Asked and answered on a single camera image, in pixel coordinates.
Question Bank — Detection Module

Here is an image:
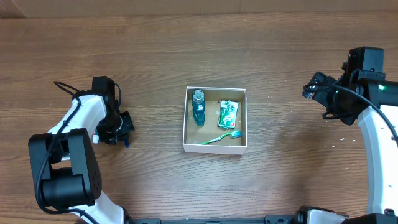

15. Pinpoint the blue disposable razor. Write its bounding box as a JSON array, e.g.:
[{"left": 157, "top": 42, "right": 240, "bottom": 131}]
[{"left": 124, "top": 139, "right": 130, "bottom": 148}]

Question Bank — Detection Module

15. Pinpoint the teal mouthwash bottle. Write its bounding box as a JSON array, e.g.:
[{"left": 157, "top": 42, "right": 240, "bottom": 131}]
[{"left": 192, "top": 89, "right": 205, "bottom": 126}]

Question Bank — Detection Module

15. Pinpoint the green toothbrush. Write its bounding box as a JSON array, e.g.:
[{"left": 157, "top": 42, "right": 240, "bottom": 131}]
[{"left": 200, "top": 130, "right": 241, "bottom": 145}]

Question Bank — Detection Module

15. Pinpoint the green soap packet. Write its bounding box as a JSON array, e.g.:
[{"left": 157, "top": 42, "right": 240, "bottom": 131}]
[{"left": 218, "top": 100, "right": 239, "bottom": 129}]

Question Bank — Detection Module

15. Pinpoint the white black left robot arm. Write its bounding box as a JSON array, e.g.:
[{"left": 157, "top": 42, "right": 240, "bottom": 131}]
[{"left": 28, "top": 76, "right": 134, "bottom": 224}]

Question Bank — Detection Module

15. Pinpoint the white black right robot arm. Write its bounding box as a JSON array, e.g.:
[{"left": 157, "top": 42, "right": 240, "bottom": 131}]
[{"left": 292, "top": 46, "right": 397, "bottom": 224}]

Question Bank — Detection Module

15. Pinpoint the teal toothpaste tube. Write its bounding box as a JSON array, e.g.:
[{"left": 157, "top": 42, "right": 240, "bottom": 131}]
[{"left": 92, "top": 133, "right": 100, "bottom": 144}]

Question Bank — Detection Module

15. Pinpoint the white cardboard box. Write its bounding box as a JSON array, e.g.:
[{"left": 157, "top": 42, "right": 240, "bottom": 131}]
[{"left": 182, "top": 86, "right": 248, "bottom": 155}]

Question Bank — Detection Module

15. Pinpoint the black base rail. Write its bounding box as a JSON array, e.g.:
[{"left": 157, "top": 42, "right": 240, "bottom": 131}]
[{"left": 124, "top": 205, "right": 352, "bottom": 224}]

